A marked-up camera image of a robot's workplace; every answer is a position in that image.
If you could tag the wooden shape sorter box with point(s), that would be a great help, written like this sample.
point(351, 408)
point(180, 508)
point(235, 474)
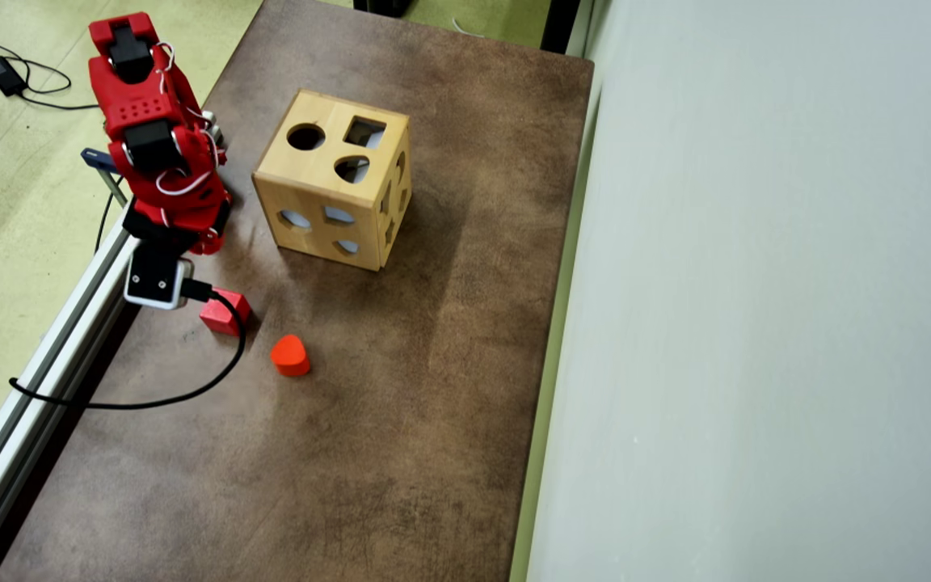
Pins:
point(328, 202)

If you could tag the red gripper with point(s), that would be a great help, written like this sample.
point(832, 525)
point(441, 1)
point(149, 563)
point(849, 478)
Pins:
point(208, 240)

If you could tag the black vertical post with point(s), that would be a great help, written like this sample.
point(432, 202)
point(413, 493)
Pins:
point(560, 24)

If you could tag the red robot arm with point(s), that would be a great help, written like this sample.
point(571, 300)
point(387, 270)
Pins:
point(142, 105)

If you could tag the aluminium profile rail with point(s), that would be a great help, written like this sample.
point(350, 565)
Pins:
point(82, 307)

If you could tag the red cube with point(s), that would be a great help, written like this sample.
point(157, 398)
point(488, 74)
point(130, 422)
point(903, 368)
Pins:
point(219, 319)

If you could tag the blue clamp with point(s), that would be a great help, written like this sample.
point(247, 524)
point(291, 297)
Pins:
point(98, 158)

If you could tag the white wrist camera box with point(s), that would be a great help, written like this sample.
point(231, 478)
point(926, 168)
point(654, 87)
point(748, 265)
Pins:
point(154, 279)

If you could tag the black power adapter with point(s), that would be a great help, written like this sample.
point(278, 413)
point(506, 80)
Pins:
point(3, 74)

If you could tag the orange heart-shaped block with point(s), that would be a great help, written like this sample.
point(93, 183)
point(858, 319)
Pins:
point(289, 354)

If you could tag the black object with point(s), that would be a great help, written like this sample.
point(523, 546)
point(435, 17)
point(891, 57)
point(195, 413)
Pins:
point(383, 6)

